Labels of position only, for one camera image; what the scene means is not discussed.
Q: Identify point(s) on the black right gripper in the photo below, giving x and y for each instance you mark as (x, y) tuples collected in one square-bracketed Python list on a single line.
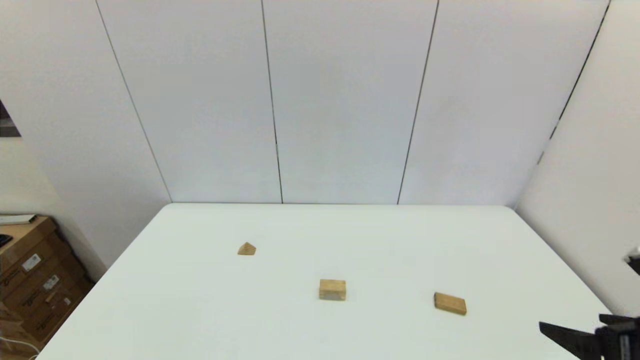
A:
[(622, 340)]

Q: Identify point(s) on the rectangular wooden building block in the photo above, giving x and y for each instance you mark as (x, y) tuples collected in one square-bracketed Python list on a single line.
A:
[(450, 303)]

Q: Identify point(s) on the arched wooden building block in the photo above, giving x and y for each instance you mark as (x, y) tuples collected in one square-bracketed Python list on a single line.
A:
[(332, 289)]

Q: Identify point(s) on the triangular wooden building block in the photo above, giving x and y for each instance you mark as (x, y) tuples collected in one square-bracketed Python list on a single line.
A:
[(246, 249)]

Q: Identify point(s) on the cardboard box with white label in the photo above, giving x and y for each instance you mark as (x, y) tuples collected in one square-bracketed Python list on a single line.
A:
[(25, 240), (35, 290), (55, 315)]

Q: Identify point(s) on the flat white device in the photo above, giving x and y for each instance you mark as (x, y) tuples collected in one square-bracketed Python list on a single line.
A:
[(17, 219)]

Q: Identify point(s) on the small black device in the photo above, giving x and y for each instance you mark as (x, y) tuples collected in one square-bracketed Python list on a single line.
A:
[(4, 240)]

